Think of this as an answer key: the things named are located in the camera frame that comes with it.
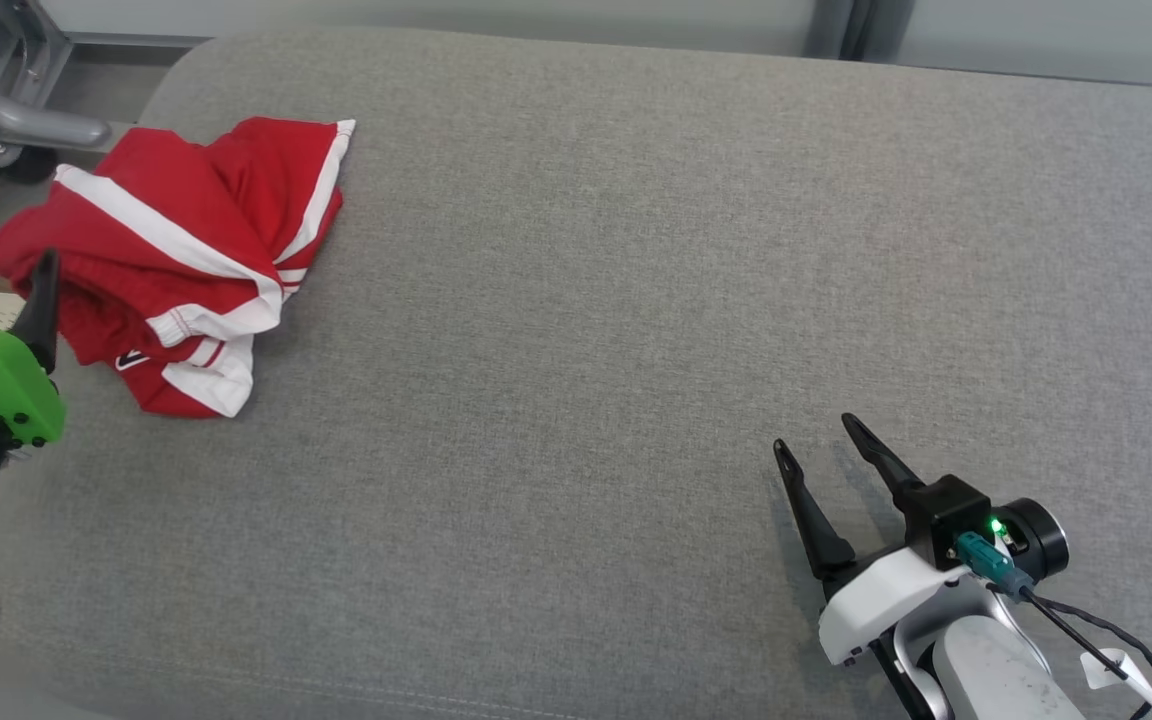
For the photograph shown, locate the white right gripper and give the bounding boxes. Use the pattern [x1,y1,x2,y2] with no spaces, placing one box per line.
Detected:
[774,412,987,666]

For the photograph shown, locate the red Bulls jersey white sleeves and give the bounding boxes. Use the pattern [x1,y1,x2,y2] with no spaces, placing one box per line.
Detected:
[0,185,285,418]

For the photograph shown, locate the grey metal cart frame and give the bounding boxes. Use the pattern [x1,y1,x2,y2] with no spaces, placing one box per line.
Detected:
[0,0,113,187]

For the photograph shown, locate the white cable tag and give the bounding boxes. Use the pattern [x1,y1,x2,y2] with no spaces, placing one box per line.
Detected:
[1081,648,1152,701]

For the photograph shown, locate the grey partition post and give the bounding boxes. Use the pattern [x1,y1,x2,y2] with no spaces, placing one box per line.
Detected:
[806,0,917,61]

